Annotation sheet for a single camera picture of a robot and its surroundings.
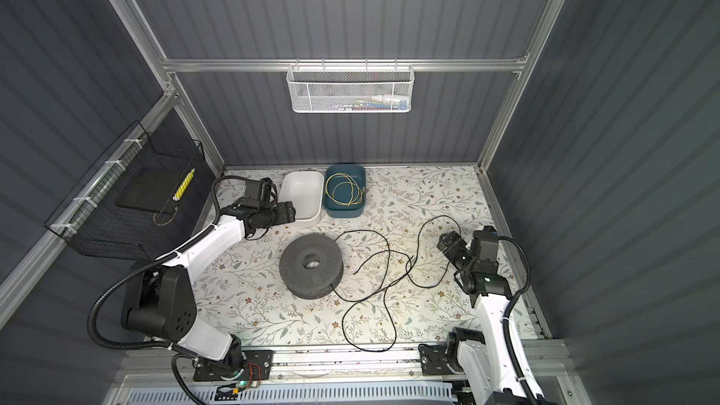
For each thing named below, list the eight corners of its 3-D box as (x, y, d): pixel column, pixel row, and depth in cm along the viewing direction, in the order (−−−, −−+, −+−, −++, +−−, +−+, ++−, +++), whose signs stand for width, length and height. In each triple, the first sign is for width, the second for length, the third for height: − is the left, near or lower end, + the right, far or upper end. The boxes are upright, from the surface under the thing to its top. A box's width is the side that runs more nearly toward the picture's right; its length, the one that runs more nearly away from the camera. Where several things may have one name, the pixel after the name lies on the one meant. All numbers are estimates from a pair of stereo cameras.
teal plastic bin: (322, 218, 106) (319, 209, 101) (327, 174, 120) (325, 164, 116) (366, 218, 106) (365, 209, 101) (366, 174, 120) (366, 164, 116)
